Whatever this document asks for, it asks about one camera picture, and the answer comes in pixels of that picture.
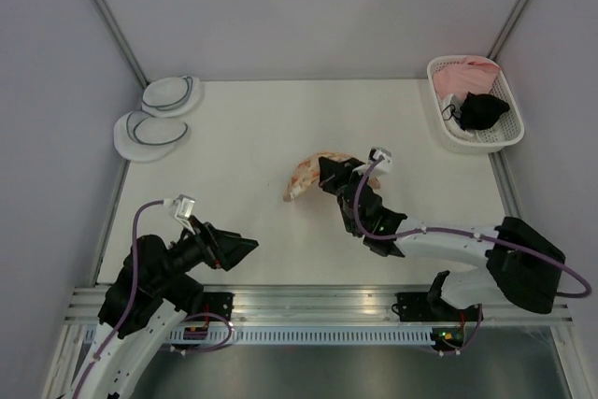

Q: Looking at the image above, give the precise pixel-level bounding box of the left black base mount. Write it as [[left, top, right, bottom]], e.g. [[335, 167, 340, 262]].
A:
[[183, 292, 234, 344]]

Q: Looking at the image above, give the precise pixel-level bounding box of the right aluminium corner post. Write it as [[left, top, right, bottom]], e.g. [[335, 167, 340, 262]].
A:
[[486, 0, 532, 61]]

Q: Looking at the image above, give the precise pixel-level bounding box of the pink garment in basket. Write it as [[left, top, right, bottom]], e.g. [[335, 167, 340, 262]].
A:
[[432, 56, 501, 100]]

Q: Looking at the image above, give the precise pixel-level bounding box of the black garment in basket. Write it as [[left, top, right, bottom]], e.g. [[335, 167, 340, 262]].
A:
[[459, 93, 510, 131]]

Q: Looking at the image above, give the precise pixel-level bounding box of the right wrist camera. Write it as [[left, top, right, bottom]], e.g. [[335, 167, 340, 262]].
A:
[[368, 147, 393, 176]]

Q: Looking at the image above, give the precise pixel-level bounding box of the white mesh laundry bag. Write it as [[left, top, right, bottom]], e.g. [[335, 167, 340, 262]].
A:
[[141, 76, 204, 118], [113, 110, 190, 164]]

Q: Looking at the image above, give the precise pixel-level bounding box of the upper white mesh laundry bag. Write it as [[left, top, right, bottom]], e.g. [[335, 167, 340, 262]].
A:
[[141, 76, 204, 118]]

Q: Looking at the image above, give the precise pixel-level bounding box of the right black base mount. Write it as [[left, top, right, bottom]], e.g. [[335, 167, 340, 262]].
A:
[[391, 292, 483, 357]]

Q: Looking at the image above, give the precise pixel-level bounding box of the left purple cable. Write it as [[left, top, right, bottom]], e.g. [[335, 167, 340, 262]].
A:
[[69, 199, 235, 395]]

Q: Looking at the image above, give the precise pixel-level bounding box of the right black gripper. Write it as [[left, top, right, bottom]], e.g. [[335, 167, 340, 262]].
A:
[[319, 157, 372, 202]]

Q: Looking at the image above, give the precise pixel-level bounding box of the purple cable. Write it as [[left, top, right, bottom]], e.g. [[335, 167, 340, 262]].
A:
[[69, 199, 235, 395], [352, 158, 593, 357]]

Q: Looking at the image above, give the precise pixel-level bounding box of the floral mesh laundry bag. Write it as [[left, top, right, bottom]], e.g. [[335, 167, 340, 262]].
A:
[[283, 151, 381, 203]]

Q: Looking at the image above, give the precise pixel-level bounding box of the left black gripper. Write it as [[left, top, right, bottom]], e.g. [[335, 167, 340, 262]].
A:
[[150, 214, 259, 290]]

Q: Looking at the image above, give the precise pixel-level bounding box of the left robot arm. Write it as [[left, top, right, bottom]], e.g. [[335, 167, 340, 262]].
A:
[[64, 218, 259, 398]]

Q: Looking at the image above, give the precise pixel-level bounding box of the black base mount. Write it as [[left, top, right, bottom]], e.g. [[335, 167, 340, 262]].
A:
[[183, 292, 234, 344], [391, 292, 483, 357]]

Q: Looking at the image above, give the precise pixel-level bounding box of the white plastic basket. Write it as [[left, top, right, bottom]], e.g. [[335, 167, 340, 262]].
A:
[[423, 55, 524, 155]]

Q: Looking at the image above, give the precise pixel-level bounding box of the white garment in basket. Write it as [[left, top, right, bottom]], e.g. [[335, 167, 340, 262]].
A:
[[440, 93, 477, 140]]

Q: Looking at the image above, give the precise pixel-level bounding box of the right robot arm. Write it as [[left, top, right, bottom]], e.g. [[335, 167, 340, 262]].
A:
[[318, 156, 565, 320]]

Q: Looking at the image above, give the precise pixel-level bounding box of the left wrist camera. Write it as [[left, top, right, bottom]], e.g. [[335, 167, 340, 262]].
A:
[[170, 194, 195, 232]]

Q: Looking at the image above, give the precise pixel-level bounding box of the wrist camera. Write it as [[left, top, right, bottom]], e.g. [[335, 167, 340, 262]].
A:
[[368, 147, 393, 176], [170, 194, 195, 232]]

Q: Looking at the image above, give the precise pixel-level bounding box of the left aluminium corner post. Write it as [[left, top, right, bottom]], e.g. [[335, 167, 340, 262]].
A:
[[91, 0, 149, 89]]

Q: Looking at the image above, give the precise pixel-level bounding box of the white slotted cable duct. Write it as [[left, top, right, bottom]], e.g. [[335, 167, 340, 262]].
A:
[[164, 325, 435, 346]]

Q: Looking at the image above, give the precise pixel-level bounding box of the lower white mesh laundry bag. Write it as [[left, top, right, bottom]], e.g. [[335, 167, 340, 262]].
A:
[[113, 110, 190, 164]]

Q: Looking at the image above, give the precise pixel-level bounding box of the aluminium corner post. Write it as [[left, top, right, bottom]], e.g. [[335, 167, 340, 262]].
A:
[[486, 0, 532, 61], [91, 0, 149, 89]]

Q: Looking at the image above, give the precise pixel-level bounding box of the aluminium front rail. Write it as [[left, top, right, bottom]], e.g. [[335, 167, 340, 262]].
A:
[[64, 285, 573, 327]]

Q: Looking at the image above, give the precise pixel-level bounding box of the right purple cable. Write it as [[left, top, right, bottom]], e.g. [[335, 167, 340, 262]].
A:
[[352, 158, 593, 357]]

